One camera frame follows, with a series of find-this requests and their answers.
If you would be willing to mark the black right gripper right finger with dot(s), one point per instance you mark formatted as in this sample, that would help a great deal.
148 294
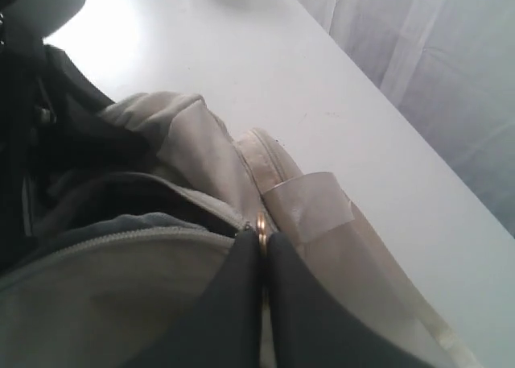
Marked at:
310 328

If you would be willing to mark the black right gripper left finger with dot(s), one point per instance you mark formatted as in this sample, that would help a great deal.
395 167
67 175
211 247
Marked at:
223 327

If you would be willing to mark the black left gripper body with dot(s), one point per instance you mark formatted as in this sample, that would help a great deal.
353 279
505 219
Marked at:
51 119

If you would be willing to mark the cream fabric duffel bag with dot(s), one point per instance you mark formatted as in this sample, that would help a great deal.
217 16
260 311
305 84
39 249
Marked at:
102 272

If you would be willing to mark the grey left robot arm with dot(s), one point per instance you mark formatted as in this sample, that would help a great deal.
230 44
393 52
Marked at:
31 20

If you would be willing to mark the white backdrop curtain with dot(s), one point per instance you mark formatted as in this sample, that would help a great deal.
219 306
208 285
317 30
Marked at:
448 68

